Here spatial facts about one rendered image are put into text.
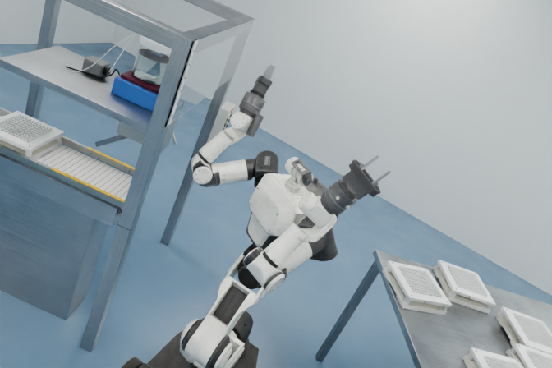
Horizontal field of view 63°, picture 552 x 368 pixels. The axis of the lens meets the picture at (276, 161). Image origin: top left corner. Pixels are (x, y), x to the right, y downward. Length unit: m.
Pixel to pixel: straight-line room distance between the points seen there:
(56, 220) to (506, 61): 4.21
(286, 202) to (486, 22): 3.72
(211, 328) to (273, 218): 0.51
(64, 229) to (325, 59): 3.72
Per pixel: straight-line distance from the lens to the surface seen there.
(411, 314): 2.25
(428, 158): 5.23
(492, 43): 5.06
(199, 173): 1.84
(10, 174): 2.29
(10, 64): 2.02
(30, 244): 2.48
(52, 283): 2.55
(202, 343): 1.90
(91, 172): 2.25
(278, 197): 1.72
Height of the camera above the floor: 1.99
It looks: 23 degrees down
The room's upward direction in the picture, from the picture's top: 24 degrees clockwise
